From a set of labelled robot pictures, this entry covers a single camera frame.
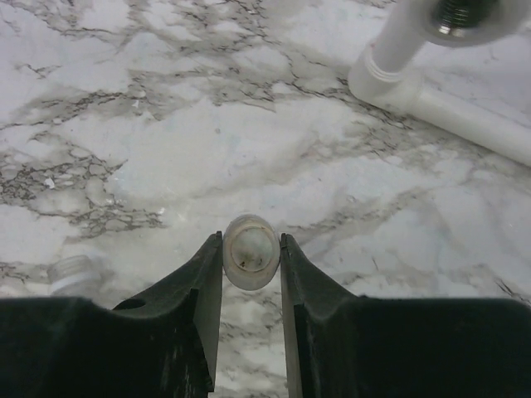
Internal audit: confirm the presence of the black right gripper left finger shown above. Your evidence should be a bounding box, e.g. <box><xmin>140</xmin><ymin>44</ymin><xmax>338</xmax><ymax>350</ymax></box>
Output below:
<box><xmin>1</xmin><ymin>233</ymin><xmax>222</xmax><ymax>397</ymax></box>

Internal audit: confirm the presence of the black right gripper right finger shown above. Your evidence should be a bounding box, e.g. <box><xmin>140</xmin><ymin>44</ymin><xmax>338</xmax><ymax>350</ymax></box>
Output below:
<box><xmin>280</xmin><ymin>234</ymin><xmax>530</xmax><ymax>397</ymax></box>

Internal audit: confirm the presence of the white PVC pipe frame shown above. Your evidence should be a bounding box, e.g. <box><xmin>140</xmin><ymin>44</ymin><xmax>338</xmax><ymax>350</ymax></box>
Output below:
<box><xmin>348</xmin><ymin>1</ymin><xmax>530</xmax><ymax>166</ymax></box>

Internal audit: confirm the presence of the white green-print bottle cap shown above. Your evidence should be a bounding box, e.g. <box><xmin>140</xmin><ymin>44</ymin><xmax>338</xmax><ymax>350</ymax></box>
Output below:
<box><xmin>222</xmin><ymin>214</ymin><xmax>280</xmax><ymax>291</ymax></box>

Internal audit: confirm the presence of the clear empty plastic bottle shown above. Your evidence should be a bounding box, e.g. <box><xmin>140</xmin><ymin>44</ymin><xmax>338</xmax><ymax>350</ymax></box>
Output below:
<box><xmin>46</xmin><ymin>255</ymin><xmax>113</xmax><ymax>300</ymax></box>

